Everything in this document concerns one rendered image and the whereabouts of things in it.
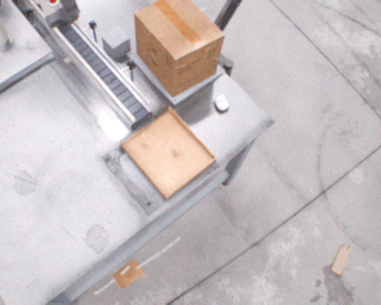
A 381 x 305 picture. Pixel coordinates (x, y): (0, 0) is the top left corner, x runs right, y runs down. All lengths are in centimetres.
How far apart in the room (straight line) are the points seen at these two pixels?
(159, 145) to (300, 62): 179
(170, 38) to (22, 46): 76
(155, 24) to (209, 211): 126
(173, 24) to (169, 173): 59
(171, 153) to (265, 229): 105
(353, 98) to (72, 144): 219
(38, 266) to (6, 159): 47
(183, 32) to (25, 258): 106
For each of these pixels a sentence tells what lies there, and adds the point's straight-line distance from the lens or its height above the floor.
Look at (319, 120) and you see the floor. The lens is 279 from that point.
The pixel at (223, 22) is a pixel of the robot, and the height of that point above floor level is 63.
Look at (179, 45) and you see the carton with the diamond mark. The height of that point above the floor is 112.
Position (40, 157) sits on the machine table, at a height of 83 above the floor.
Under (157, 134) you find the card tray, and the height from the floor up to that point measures 83.
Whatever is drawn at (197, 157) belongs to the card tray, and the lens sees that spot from 151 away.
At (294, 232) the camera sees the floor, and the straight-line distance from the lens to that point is 241.
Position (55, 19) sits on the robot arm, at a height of 111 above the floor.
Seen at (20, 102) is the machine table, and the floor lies 83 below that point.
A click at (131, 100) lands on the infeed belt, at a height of 88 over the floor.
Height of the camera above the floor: 222
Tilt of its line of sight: 66 degrees down
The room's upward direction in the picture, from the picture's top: 11 degrees clockwise
